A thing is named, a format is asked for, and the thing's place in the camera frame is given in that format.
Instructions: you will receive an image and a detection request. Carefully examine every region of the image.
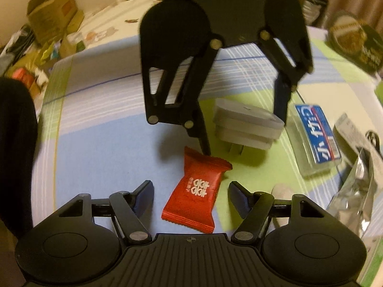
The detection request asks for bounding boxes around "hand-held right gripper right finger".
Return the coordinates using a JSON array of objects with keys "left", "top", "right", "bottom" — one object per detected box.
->
[{"left": 228, "top": 181, "right": 325, "bottom": 243}]

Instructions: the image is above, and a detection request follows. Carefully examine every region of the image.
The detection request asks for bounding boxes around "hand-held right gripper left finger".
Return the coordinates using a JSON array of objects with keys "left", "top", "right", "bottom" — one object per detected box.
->
[{"left": 57, "top": 180, "right": 155, "bottom": 243}]

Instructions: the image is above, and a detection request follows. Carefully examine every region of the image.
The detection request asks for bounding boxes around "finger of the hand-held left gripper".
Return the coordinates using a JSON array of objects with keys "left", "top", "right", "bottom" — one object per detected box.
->
[
  {"left": 259, "top": 29, "right": 314, "bottom": 127},
  {"left": 142, "top": 35, "right": 225, "bottom": 156}
]

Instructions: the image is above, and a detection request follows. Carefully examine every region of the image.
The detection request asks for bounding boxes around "white power adapter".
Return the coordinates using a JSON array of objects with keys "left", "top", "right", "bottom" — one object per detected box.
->
[{"left": 213, "top": 98, "right": 285, "bottom": 156}]

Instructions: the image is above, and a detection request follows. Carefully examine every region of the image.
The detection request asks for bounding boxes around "speckled white rice spoon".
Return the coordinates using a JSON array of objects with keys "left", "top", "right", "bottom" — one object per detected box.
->
[{"left": 269, "top": 183, "right": 297, "bottom": 229}]

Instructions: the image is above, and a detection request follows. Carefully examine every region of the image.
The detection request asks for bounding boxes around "red candy packet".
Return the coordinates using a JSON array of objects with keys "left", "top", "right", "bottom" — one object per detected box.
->
[{"left": 162, "top": 146, "right": 233, "bottom": 234}]

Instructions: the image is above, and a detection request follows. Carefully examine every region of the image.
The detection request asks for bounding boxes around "silver foil bag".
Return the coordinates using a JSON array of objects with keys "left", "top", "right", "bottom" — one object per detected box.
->
[{"left": 326, "top": 148, "right": 383, "bottom": 238}]

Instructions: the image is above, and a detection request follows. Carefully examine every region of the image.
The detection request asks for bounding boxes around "plaid cloth desktop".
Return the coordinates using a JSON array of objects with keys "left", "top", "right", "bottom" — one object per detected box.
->
[{"left": 31, "top": 25, "right": 383, "bottom": 247}]

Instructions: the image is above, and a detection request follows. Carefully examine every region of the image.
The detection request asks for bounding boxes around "clear case with blue label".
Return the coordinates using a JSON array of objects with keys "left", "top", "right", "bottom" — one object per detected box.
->
[{"left": 287, "top": 103, "right": 342, "bottom": 177}]

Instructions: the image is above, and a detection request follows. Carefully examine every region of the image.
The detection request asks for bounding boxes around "dark striped object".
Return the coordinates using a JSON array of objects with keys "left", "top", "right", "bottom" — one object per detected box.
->
[{"left": 303, "top": 0, "right": 329, "bottom": 28}]

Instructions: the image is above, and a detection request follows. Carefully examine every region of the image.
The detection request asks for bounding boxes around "instant food bowl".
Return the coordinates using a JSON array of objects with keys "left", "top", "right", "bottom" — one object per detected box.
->
[{"left": 327, "top": 10, "right": 383, "bottom": 73}]

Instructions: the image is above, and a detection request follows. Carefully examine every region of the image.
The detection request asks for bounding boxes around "white printed sheet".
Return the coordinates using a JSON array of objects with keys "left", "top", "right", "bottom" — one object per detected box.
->
[{"left": 67, "top": 0, "right": 163, "bottom": 55}]

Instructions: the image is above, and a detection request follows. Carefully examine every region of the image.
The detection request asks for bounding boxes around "dark cloth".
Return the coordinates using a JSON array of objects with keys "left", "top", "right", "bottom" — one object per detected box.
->
[{"left": 0, "top": 77, "right": 38, "bottom": 237}]

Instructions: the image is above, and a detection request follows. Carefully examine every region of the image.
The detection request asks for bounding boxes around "open cardboard box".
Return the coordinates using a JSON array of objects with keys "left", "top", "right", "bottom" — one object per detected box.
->
[{"left": 27, "top": 0, "right": 85, "bottom": 45}]

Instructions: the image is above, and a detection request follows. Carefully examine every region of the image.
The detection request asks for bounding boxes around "pile of assorted clutter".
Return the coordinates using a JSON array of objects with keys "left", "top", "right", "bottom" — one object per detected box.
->
[{"left": 0, "top": 24, "right": 53, "bottom": 94}]

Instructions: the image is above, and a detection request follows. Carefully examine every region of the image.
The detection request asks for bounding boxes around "black cable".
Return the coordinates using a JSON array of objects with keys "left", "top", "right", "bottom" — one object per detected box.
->
[{"left": 366, "top": 131, "right": 383, "bottom": 157}]

